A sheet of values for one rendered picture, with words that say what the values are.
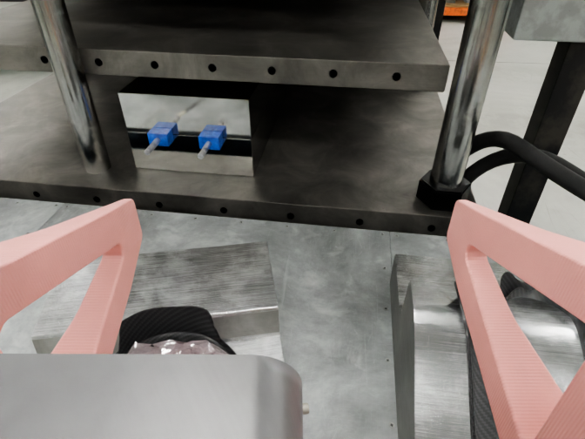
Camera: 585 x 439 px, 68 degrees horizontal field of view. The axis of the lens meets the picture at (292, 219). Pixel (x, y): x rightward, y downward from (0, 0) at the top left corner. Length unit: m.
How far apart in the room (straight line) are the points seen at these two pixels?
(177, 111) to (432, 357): 0.69
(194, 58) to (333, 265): 0.47
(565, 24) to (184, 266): 0.76
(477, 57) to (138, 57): 0.61
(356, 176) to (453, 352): 0.57
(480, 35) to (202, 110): 0.51
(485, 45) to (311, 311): 0.49
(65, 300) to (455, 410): 0.43
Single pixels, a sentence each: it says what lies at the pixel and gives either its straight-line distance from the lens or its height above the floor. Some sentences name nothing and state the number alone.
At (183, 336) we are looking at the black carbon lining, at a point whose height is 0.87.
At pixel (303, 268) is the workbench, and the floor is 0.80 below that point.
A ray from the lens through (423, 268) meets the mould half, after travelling 0.64.
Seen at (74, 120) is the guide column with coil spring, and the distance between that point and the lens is 1.01.
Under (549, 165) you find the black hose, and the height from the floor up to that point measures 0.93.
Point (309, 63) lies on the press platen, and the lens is 0.84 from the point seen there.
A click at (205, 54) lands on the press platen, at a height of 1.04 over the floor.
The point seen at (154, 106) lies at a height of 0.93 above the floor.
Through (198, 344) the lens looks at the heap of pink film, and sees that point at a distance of 0.49.
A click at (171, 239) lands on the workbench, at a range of 0.78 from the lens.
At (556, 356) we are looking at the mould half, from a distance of 0.50.
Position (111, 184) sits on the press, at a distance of 1.00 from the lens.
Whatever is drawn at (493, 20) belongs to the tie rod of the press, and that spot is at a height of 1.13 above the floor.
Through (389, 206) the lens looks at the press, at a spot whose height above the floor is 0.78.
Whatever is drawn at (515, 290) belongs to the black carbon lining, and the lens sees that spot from 0.51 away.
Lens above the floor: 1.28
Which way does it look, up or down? 37 degrees down
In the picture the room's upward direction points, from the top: straight up
